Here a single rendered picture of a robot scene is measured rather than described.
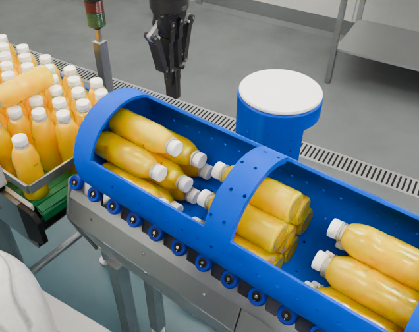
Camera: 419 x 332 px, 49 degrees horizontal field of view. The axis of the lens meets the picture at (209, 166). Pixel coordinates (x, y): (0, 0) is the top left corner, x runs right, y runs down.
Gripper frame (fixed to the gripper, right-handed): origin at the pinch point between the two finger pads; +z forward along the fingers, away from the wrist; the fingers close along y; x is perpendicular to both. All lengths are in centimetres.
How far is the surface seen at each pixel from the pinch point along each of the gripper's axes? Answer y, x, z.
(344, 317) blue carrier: -15, -52, 20
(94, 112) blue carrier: -8.2, 18.1, 11.5
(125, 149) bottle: -7.9, 9.1, 18.5
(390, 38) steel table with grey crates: 282, 28, 109
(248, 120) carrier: 41, 5, 36
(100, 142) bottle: -9.1, 16.8, 19.4
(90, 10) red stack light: 32, 64, 12
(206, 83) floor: 180, 128, 139
